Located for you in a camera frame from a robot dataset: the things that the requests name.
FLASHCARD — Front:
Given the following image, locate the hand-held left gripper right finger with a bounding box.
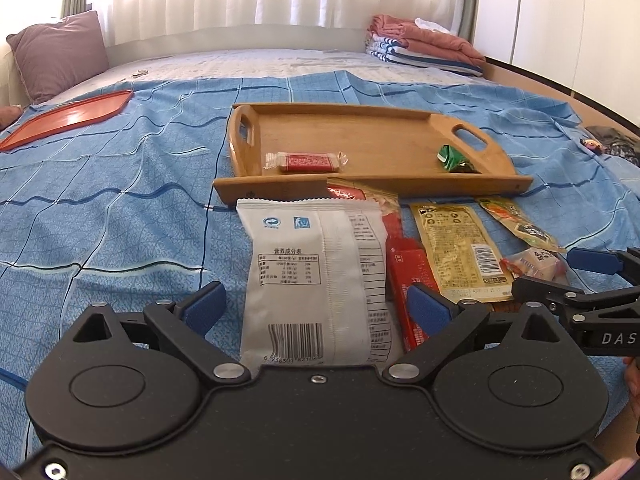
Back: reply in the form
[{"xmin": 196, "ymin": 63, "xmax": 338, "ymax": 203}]
[{"xmin": 382, "ymin": 282, "xmax": 568, "ymax": 382}]

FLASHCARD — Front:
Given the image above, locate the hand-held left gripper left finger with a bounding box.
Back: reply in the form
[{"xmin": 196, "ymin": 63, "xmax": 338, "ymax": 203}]
[{"xmin": 65, "ymin": 281, "xmax": 252, "ymax": 387}]

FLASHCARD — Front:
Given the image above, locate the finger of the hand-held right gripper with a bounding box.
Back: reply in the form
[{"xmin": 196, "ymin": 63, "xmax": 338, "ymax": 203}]
[
  {"xmin": 567, "ymin": 247, "xmax": 640, "ymax": 287},
  {"xmin": 511, "ymin": 276, "xmax": 640, "ymax": 328}
]

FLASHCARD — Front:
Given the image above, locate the small white pink candy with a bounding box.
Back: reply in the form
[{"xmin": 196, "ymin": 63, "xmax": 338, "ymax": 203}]
[{"xmin": 500, "ymin": 247, "xmax": 571, "ymax": 284}]

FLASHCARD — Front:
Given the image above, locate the long red bar packet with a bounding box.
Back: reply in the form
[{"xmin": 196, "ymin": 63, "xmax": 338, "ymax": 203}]
[{"xmin": 386, "ymin": 237, "xmax": 444, "ymax": 354}]

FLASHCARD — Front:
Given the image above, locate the yellow-green packet orange picture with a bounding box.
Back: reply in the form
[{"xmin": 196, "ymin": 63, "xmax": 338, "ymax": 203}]
[{"xmin": 475, "ymin": 196, "xmax": 567, "ymax": 255}]

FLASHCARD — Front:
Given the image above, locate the white snack packet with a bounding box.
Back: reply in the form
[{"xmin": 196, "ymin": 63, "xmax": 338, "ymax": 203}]
[{"xmin": 235, "ymin": 197, "xmax": 392, "ymax": 367}]

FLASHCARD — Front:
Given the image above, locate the red gold peanut packet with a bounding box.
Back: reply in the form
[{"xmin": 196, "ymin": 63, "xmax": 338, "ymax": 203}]
[{"xmin": 326, "ymin": 177, "xmax": 404, "ymax": 242}]

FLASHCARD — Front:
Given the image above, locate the wooden tray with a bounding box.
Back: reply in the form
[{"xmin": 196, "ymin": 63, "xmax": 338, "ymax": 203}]
[{"xmin": 212, "ymin": 102, "xmax": 535, "ymax": 206}]

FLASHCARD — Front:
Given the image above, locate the person's right hand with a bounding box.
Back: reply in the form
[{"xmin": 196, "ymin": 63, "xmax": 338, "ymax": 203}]
[{"xmin": 622, "ymin": 357, "xmax": 640, "ymax": 442}]

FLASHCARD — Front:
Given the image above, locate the yellow snack packet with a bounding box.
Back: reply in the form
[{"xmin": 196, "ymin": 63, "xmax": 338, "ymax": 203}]
[{"xmin": 410, "ymin": 201, "xmax": 516, "ymax": 304}]

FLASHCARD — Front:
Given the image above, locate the dark patterned cloth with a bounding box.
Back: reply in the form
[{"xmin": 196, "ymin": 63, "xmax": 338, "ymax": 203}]
[{"xmin": 582, "ymin": 126, "xmax": 640, "ymax": 167}]

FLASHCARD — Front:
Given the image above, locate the blue checked bedsheet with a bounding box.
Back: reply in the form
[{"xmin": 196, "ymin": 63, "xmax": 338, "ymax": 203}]
[{"xmin": 0, "ymin": 70, "xmax": 640, "ymax": 461}]

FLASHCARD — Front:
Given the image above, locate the green candy packet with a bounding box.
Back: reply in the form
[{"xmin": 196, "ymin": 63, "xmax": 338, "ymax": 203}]
[{"xmin": 436, "ymin": 144, "xmax": 483, "ymax": 174}]

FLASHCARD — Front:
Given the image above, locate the red candy bar clear wrapper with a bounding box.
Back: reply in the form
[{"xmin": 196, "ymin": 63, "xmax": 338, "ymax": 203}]
[{"xmin": 264, "ymin": 151, "xmax": 349, "ymax": 175}]

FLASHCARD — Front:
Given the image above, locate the orange plastic tray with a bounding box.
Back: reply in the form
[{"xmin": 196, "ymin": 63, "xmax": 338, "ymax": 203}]
[{"xmin": 0, "ymin": 89, "xmax": 135, "ymax": 154}]

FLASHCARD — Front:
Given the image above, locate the white wardrobe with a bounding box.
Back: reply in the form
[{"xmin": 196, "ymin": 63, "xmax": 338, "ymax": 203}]
[{"xmin": 472, "ymin": 0, "xmax": 640, "ymax": 127}]

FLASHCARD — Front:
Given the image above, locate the white quilted mattress pad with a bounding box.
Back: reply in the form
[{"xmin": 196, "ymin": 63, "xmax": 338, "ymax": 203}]
[{"xmin": 45, "ymin": 49, "xmax": 491, "ymax": 107}]

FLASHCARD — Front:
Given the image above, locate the folded blue striped blanket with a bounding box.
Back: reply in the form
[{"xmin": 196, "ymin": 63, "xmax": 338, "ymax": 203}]
[{"xmin": 365, "ymin": 32, "xmax": 485, "ymax": 77}]

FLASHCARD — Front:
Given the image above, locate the folded blankets pile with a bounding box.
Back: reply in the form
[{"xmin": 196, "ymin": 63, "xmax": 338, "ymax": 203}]
[{"xmin": 369, "ymin": 14, "xmax": 485, "ymax": 64}]

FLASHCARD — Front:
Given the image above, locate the small white cloth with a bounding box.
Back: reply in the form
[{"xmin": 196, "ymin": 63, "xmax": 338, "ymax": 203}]
[{"xmin": 415, "ymin": 17, "xmax": 454, "ymax": 34}]

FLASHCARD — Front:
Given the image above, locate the mauve pillow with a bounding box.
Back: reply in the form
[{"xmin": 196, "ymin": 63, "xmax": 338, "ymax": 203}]
[{"xmin": 6, "ymin": 10, "xmax": 110, "ymax": 105}]

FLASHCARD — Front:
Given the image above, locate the wooden bed frame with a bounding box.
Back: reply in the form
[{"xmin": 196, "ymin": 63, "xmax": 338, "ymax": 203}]
[{"xmin": 482, "ymin": 57, "xmax": 640, "ymax": 142}]

